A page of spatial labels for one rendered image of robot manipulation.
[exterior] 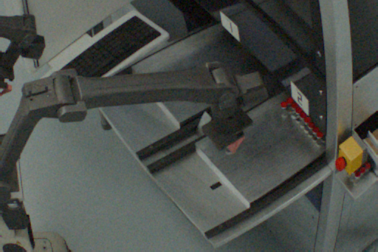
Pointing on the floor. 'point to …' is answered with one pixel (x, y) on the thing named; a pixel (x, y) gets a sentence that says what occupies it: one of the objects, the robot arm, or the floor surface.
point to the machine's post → (334, 95)
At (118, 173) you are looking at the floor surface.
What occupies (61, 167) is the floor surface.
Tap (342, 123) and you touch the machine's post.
